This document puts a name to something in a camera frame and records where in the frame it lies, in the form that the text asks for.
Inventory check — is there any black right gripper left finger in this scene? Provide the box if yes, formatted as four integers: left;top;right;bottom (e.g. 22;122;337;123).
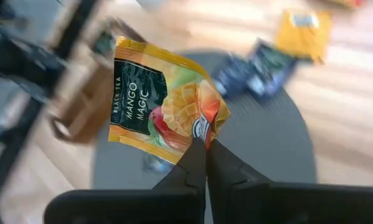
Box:
44;138;207;224

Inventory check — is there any black metal frame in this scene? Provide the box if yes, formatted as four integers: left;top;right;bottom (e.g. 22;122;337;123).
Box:
0;0;100;218

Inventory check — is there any round grey woven placemat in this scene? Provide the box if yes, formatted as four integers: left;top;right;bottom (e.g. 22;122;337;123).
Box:
91;49;318;190

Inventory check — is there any orange black tea packet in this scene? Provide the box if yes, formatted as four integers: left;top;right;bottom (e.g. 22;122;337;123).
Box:
316;0;366;9

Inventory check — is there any orange mango tea packet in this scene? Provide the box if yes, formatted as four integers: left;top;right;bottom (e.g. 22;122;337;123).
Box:
108;35;232;165

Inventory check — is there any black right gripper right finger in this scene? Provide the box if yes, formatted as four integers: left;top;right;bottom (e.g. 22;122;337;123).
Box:
206;139;373;224

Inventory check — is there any yellow tea packet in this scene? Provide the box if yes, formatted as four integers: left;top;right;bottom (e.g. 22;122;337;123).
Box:
275;8;333;65

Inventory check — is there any wooden compartment box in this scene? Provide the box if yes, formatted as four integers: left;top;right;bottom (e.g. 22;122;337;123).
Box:
47;17;149;146

